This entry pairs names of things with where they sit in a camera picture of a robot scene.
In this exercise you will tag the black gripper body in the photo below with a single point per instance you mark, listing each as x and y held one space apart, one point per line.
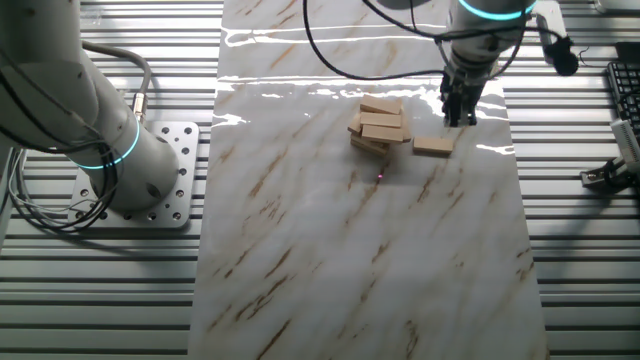
462 90

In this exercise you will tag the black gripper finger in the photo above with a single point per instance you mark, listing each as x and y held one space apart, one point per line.
451 111
469 112

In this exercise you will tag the protruding wooden Jenga block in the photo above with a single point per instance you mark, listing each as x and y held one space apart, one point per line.
433 145

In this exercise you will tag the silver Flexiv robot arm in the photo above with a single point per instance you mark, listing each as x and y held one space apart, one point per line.
125 160

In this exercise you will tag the stacked wooden Jenga blocks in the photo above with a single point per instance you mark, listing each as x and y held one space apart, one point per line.
367 146

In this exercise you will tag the black keyboard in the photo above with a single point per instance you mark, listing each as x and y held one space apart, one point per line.
627 80

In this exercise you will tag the black box device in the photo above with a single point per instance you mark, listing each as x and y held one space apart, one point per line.
629 51

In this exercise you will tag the light grey device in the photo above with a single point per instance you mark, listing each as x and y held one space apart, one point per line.
620 5

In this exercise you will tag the marble pattern table mat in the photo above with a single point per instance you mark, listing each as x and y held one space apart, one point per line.
325 250

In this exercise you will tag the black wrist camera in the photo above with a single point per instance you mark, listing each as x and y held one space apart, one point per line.
564 59

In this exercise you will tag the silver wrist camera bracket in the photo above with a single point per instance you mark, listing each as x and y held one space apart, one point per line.
550 20

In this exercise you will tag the metal camera mount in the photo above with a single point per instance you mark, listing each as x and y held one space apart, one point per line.
592 176

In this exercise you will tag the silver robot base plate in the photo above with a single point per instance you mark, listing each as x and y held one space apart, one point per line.
186 150

